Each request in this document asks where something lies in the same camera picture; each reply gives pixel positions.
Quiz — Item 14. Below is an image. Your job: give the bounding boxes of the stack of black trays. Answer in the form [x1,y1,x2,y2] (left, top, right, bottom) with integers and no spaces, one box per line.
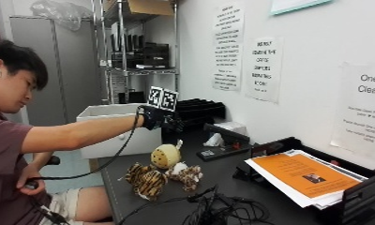
[174,97,227,129]

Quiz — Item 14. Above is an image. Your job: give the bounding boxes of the white marker cube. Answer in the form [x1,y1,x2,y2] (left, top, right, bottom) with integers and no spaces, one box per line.
[147,85,180,113]

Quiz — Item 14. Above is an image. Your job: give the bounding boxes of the black chair armrest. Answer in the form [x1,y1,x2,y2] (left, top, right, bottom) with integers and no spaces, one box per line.
[44,155,62,166]

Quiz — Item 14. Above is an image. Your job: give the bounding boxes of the spotted yellow-head plush toy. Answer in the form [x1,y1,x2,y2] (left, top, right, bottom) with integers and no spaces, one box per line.
[148,139,204,192]

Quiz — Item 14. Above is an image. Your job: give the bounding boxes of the white crumpled tissue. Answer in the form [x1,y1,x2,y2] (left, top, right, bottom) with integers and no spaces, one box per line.
[203,132,227,148]

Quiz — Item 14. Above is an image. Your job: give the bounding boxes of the small white box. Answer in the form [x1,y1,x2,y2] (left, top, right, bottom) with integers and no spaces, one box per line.
[214,121,250,136]

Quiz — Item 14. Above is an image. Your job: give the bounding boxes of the the person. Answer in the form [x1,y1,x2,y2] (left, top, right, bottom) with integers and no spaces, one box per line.
[0,38,186,225]

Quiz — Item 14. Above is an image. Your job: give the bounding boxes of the white drawer box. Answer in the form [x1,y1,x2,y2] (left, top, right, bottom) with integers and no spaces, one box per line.
[75,103,164,160]

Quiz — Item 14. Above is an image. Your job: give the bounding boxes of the striped tiger plush toy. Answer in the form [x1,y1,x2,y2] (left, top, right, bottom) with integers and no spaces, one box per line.
[124,162,170,202]

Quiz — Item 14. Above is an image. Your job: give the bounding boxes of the black devices on shelf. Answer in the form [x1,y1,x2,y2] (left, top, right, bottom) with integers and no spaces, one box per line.
[108,33,171,70]

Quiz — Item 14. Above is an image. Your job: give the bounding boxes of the stack of white papers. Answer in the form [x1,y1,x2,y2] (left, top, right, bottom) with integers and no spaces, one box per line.
[244,148,370,210]

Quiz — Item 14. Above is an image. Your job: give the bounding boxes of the grey metal cabinet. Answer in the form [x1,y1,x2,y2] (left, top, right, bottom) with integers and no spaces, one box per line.
[10,15,106,127]

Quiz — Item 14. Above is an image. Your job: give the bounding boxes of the orange paper sheet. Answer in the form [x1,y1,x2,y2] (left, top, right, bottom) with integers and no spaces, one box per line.
[251,153,363,199]

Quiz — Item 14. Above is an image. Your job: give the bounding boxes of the brown cardboard box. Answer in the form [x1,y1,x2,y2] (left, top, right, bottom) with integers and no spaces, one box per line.
[104,0,175,17]

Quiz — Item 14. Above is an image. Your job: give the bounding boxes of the clear plastic bag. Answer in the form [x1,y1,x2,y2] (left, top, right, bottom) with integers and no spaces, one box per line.
[30,0,94,32]

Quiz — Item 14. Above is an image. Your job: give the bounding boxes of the green-framed board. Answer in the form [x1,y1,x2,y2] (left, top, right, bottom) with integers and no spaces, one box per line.
[270,0,335,16]

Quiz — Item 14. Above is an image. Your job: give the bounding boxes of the black paper tray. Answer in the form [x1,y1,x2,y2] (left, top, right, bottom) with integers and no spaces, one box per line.
[231,136,375,225]

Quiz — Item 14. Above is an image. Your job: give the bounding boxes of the black glove cable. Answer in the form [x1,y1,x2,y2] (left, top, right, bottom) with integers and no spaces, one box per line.
[26,106,147,184]

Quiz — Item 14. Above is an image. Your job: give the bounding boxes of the metal wire shelf rack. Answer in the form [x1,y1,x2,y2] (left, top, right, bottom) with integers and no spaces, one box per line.
[90,0,182,105]

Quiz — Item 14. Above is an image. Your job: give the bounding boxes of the short wall notice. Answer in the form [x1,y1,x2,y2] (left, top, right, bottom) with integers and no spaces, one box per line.
[244,37,286,104]

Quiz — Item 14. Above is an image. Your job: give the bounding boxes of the tall narrow wall notice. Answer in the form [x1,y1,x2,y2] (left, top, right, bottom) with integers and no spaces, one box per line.
[211,2,247,93]

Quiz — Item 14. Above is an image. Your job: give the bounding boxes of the tangle of black cables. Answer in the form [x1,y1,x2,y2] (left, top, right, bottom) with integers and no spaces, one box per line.
[118,185,278,225]

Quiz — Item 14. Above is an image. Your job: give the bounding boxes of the large wall notice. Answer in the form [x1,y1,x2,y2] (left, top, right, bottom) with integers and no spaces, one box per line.
[330,61,375,164]

